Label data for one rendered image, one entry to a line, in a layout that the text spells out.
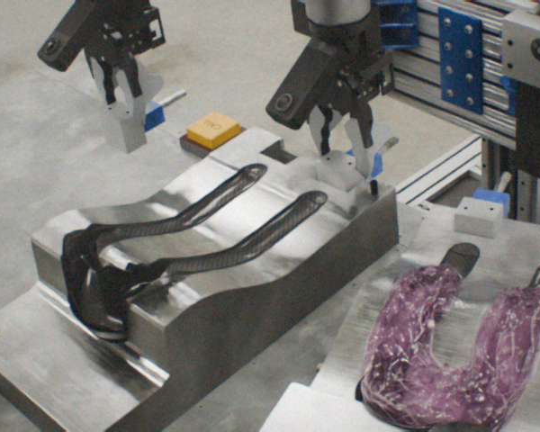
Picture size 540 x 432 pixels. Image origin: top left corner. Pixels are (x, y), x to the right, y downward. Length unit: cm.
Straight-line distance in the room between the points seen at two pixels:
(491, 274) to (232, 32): 265
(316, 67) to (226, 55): 241
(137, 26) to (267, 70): 213
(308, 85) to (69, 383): 43
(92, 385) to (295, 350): 24
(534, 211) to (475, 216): 72
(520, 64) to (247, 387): 60
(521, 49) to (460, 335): 50
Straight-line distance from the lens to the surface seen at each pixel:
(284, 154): 138
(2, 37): 412
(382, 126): 125
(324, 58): 117
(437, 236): 123
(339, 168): 125
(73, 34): 129
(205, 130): 153
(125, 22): 131
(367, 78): 120
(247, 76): 341
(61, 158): 162
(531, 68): 142
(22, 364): 117
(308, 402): 97
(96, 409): 109
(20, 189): 157
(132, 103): 134
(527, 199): 191
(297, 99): 116
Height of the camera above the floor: 162
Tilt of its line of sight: 36 degrees down
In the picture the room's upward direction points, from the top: 10 degrees counter-clockwise
